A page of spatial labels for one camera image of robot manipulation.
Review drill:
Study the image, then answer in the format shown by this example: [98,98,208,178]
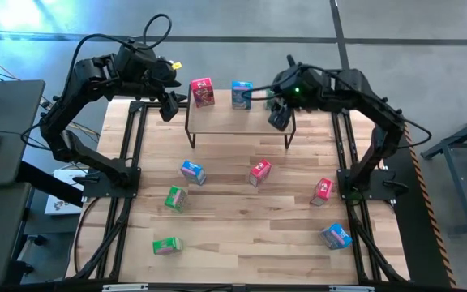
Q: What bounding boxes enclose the blue Rice Krispies cereal box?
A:
[231,79,254,110]
[319,222,353,251]
[180,159,208,187]

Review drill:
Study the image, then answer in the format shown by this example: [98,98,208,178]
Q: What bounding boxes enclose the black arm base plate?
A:
[82,166,142,200]
[336,168,397,201]

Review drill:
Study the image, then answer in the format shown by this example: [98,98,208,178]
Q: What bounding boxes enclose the grey metal stand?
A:
[421,105,467,237]

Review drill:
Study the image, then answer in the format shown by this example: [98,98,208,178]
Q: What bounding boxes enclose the white printed box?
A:
[44,168,93,217]

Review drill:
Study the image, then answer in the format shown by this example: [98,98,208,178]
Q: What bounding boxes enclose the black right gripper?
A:
[272,64,319,111]

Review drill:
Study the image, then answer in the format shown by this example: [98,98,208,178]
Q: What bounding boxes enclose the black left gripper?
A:
[146,55,188,105]

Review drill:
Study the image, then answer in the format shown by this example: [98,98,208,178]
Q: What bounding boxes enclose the black metal rig frame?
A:
[66,99,411,285]

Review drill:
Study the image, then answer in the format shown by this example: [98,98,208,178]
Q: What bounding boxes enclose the black hazard striped floor mat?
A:
[373,117,458,289]

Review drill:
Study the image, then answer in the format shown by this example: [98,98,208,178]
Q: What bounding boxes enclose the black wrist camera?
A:
[267,99,293,132]
[159,92,181,122]

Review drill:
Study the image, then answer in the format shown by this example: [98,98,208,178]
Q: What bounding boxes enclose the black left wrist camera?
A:
[159,92,181,122]

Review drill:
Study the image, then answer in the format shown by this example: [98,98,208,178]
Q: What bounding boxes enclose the red Froot Loops cereal box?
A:
[248,157,273,188]
[309,177,335,208]
[191,76,216,109]

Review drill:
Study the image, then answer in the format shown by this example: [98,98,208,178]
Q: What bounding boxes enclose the white bracket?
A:
[101,283,149,292]
[328,285,375,292]

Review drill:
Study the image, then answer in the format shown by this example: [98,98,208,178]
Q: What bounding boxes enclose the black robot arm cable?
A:
[243,64,299,102]
[70,13,174,80]

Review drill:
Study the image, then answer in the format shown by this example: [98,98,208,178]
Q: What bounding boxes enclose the black desk support beam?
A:
[16,160,87,208]

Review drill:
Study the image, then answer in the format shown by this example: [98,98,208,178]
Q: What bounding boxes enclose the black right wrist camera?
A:
[267,99,293,132]

